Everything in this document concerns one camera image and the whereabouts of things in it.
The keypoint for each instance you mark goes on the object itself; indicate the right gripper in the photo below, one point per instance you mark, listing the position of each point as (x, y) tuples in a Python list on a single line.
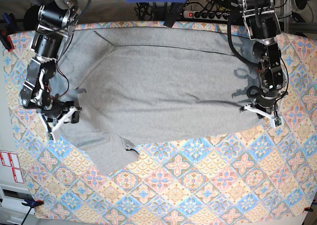
[(59, 109)]

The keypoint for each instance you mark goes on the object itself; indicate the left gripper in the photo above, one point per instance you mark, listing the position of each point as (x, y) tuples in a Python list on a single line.
[(266, 101)]

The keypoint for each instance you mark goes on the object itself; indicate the grey T-shirt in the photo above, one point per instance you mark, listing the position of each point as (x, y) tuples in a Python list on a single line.
[(150, 85)]

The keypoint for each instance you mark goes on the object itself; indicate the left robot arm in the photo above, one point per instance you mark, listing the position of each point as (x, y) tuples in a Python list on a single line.
[(261, 22)]

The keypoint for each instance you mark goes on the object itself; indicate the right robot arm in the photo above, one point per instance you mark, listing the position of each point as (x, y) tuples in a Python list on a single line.
[(54, 31)]

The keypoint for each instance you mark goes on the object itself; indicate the patterned tablecloth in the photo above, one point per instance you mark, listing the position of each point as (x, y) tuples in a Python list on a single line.
[(258, 174)]

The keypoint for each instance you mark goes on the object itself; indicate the red white label stickers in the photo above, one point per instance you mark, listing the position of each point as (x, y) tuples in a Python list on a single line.
[(10, 160)]

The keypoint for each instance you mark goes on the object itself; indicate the blue orange clamp bottom-left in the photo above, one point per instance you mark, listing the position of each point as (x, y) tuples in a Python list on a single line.
[(32, 203)]

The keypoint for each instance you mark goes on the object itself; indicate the orange clamp bottom-right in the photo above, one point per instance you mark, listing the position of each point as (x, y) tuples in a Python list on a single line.
[(308, 209)]

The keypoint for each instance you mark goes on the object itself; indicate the blue orange clamp top-left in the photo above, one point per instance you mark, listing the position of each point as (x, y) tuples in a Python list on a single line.
[(4, 34)]

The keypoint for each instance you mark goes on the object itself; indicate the white power strip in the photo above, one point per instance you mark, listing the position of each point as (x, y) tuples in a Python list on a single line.
[(206, 15)]

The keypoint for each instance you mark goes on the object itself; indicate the black remote on table edge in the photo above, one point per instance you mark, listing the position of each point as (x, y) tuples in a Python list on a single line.
[(175, 10)]

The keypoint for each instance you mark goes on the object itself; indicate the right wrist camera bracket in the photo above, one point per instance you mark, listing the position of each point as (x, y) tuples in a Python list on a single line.
[(52, 133)]

